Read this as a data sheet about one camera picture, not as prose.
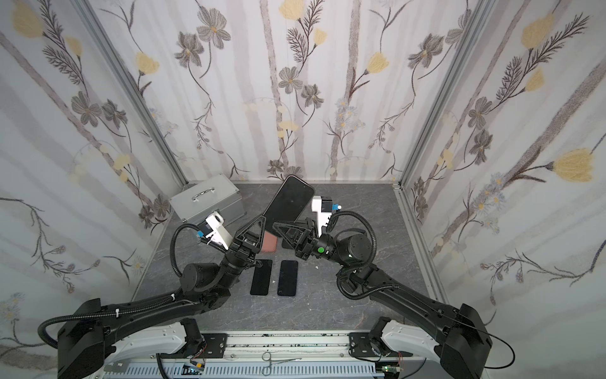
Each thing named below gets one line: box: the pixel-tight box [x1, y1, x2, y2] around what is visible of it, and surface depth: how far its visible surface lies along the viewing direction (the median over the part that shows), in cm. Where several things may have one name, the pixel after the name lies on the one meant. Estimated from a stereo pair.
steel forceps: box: [261, 351, 303, 377], surface depth 73 cm
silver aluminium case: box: [168, 172, 247, 223], surface depth 96 cm
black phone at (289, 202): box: [263, 174, 315, 232], surface depth 53 cm
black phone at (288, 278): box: [276, 259, 299, 297], surface depth 90 cm
